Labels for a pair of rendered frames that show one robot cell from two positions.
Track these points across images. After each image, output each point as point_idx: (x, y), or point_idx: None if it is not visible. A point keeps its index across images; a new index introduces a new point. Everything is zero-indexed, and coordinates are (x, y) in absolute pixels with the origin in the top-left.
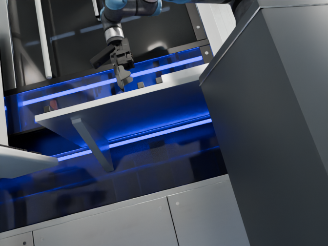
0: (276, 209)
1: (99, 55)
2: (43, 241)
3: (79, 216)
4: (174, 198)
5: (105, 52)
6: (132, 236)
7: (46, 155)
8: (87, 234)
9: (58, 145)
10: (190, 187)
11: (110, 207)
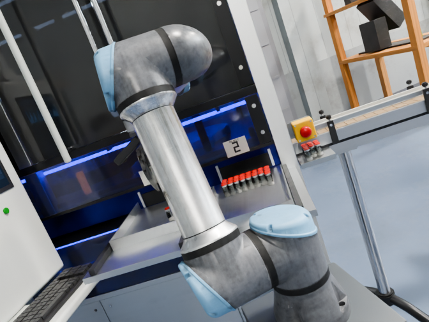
0: None
1: (124, 154)
2: (112, 308)
3: (140, 287)
4: None
5: (129, 149)
6: (193, 299)
7: (89, 225)
8: (151, 300)
9: (99, 214)
10: None
11: (167, 278)
